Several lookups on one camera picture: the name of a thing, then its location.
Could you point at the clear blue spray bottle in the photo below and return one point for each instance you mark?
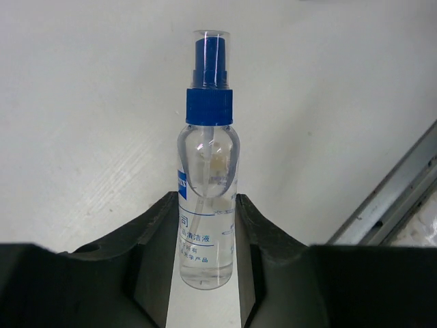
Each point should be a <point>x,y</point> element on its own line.
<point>208,154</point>

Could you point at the right side aluminium rail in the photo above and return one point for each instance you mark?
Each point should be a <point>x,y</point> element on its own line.
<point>394,200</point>

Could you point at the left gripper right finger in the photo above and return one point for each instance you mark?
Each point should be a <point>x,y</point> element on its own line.
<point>284,283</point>

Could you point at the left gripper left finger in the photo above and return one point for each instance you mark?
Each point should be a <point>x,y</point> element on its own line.
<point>122,279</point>

